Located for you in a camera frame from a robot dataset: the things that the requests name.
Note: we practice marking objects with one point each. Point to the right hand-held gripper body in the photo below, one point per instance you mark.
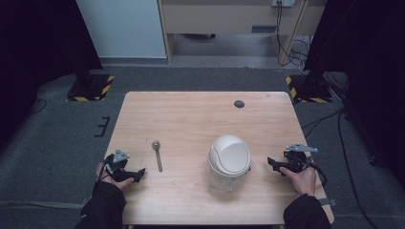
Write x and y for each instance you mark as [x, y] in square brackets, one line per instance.
[296, 160]

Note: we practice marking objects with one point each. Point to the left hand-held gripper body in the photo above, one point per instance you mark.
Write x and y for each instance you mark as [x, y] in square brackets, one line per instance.
[116, 162]

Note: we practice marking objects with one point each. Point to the metal spoon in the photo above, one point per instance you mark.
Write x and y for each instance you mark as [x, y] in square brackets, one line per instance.
[157, 156]

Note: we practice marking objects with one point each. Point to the white swing-lid trash can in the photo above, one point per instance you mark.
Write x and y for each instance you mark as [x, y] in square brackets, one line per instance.
[229, 159]

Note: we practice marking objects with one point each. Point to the person's left hand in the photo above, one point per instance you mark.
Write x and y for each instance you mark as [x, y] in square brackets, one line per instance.
[110, 179]

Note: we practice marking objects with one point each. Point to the person's right hand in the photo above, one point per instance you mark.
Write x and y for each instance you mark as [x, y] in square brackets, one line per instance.
[301, 181]

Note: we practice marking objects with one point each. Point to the dark round table grommet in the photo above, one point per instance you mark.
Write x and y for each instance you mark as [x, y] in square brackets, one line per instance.
[239, 104]

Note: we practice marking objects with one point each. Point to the black striped stand base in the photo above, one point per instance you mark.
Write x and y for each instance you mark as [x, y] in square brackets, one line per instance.
[310, 90]
[90, 87]

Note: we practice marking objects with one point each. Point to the black curtain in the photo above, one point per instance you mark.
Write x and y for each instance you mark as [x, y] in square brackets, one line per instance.
[366, 63]
[41, 47]

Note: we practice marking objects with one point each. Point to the white panel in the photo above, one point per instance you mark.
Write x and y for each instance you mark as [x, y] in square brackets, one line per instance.
[121, 28]

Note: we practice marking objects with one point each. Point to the grey wall socket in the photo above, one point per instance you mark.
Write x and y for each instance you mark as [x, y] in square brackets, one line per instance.
[283, 3]

